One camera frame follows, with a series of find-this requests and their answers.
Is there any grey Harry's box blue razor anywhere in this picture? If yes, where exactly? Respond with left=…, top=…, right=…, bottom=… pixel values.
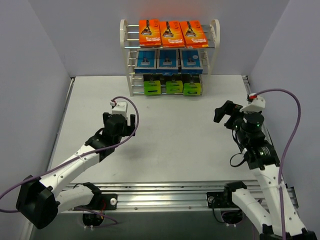
left=179, top=49, right=203, bottom=75

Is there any black green Gillette Labs carton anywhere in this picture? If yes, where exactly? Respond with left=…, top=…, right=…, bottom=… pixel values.
left=164, top=74, right=183, bottom=94

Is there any Harry's blade cartridge pack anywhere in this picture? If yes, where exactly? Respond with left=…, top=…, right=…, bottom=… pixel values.
left=156, top=49, right=179, bottom=76

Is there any orange Gillette Fusion5 razor box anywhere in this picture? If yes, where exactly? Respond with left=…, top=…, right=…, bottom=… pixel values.
left=179, top=20, right=209, bottom=49

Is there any small orange Gillette razor box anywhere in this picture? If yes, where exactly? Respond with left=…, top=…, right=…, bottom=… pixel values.
left=139, top=19, right=162, bottom=47

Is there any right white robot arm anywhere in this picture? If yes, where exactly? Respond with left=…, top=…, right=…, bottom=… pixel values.
left=213, top=100, right=317, bottom=240

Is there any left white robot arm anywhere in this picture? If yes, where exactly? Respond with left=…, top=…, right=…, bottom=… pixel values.
left=16, top=112, right=140, bottom=229

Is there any white chrome-bar shelf rack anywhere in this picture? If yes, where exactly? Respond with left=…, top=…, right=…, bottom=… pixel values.
left=119, top=19, right=221, bottom=96

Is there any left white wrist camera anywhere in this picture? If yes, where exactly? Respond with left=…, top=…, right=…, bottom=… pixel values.
left=110, top=100, right=128, bottom=118

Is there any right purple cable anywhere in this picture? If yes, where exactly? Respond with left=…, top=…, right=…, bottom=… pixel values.
left=221, top=88, right=302, bottom=240

